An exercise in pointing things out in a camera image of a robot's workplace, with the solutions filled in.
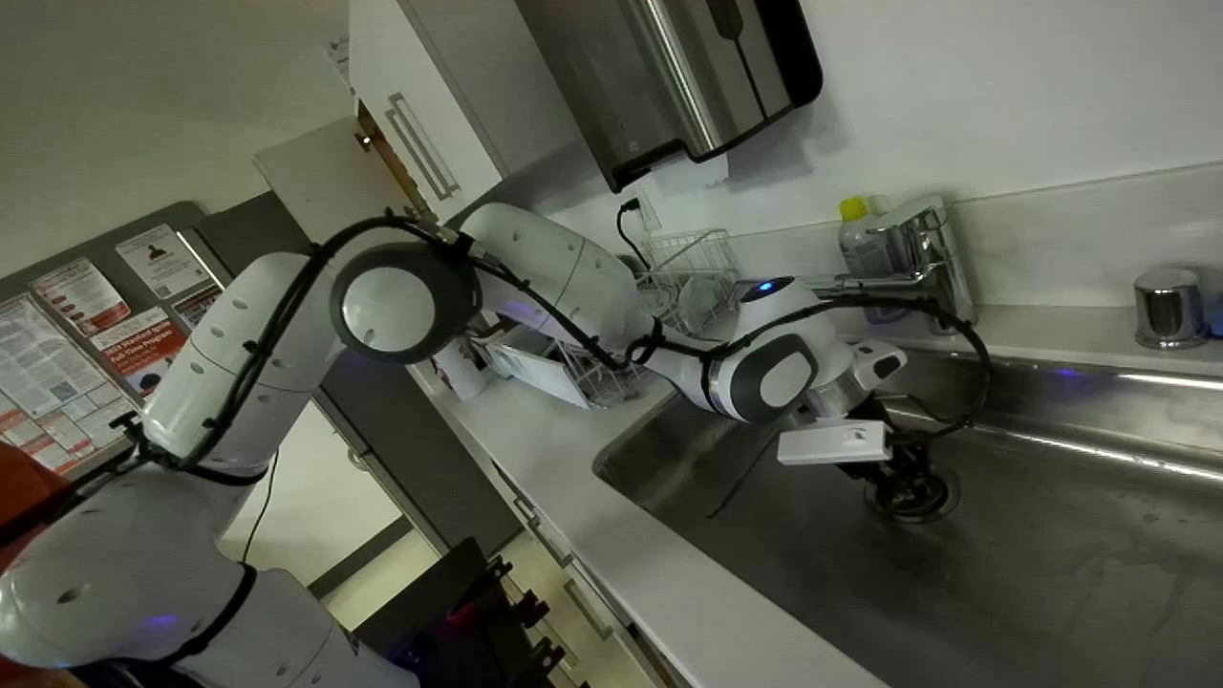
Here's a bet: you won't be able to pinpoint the white cabinet door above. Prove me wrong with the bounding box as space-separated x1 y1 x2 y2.
256 0 501 241

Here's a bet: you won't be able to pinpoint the chrome sink faucet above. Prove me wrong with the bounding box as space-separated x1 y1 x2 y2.
826 194 976 327

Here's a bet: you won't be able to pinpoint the steel paper towel dispenser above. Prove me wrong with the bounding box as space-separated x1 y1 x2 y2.
515 0 826 190

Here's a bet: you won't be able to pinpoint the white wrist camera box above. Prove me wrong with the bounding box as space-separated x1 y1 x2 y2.
776 421 891 467

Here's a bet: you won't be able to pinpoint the dish soap bottle yellow cap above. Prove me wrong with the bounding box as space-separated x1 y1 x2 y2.
838 194 891 274

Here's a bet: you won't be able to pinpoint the wall poster papers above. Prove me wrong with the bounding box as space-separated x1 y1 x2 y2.
0 225 219 477

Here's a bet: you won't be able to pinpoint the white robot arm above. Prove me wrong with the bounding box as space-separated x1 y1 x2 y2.
0 204 907 688

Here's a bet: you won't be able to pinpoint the stainless steel sink basin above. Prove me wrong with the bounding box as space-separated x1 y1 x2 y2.
596 352 1223 688

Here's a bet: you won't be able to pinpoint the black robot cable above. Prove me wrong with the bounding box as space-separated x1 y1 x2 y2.
110 212 998 488

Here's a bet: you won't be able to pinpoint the white wire dish rack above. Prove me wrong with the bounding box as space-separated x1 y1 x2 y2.
497 225 739 411

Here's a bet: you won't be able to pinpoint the black power cord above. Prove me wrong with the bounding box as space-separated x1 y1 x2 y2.
613 194 658 274

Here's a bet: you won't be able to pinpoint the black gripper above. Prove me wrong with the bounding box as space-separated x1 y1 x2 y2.
856 445 938 515

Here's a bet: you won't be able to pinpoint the sink drain plug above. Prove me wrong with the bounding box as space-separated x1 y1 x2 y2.
877 476 952 515

